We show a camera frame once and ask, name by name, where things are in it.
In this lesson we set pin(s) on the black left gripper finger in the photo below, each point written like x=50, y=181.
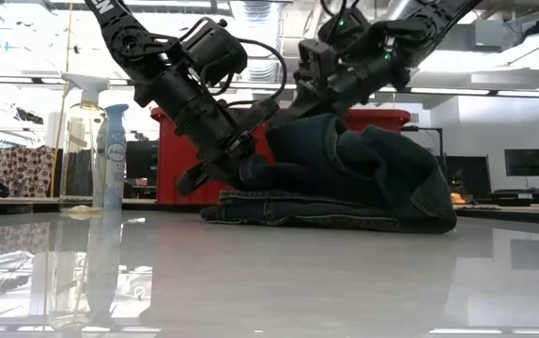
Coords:
x=262, y=117
x=204, y=176

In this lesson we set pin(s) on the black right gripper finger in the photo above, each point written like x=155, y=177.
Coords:
x=304, y=108
x=342, y=105

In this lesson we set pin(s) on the blue denim jeans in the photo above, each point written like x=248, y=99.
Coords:
x=344, y=178

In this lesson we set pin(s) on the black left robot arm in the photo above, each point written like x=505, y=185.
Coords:
x=124, y=42

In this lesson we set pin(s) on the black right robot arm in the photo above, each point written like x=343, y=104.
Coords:
x=438, y=19

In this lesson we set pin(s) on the red plastic laundry bin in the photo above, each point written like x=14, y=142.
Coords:
x=175, y=155

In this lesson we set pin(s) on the blue air freshener spray bottle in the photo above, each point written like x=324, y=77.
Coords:
x=115, y=155

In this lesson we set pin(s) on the long ceiling light strip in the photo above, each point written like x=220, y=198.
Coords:
x=462, y=91

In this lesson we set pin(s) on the clear spray bottle white trigger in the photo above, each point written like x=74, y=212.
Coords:
x=81, y=150

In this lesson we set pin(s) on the black computer monitor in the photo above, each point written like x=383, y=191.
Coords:
x=528, y=162
x=473, y=173

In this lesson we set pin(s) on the red white patterned cloth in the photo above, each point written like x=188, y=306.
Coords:
x=25, y=169

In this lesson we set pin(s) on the orange wooden desk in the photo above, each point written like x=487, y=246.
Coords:
x=509, y=210

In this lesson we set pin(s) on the black background desk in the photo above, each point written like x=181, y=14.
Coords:
x=523, y=197

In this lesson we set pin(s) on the silver ribbed air duct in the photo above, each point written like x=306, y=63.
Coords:
x=262, y=70
x=398, y=7

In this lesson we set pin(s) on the black thin bracket stand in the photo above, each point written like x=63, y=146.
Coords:
x=441, y=141

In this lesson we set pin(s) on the black aluminium table frame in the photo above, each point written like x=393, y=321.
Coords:
x=509, y=220

